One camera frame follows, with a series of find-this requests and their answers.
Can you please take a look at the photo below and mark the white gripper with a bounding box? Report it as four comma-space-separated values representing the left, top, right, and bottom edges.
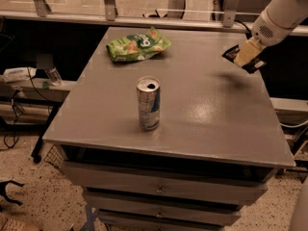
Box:
234, 10, 291, 67

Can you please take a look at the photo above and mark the black rxbar chocolate wrapper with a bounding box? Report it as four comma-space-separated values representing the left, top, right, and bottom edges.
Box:
222, 44, 267, 74

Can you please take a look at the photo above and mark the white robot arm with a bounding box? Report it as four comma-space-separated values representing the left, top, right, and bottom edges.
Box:
234, 0, 308, 67

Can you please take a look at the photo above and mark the grey drawer cabinet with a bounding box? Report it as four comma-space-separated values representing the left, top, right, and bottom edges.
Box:
44, 31, 295, 231

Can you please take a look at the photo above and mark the green chip bag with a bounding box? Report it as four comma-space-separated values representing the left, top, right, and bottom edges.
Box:
106, 27, 171, 63

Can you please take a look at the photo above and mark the silver blue energy drink can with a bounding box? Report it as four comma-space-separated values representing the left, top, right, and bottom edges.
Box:
136, 76, 161, 131

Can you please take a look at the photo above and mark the clear plastic water bottle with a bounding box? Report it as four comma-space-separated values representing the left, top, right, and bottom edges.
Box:
38, 54, 63, 86

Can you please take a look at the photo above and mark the metal window railing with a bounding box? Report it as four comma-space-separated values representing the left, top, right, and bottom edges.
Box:
0, 0, 308, 37

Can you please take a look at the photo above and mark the low grey side bench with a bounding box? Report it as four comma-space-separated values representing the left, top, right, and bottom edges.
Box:
0, 78, 76, 164

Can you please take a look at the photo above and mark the white tissue pack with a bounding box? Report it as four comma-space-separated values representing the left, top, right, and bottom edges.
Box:
3, 66, 37, 83

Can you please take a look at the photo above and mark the black cable behind cabinet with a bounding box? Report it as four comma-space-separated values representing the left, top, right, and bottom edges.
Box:
235, 20, 254, 39

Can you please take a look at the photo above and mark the black cable on left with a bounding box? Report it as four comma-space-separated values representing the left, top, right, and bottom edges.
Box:
3, 66, 49, 150

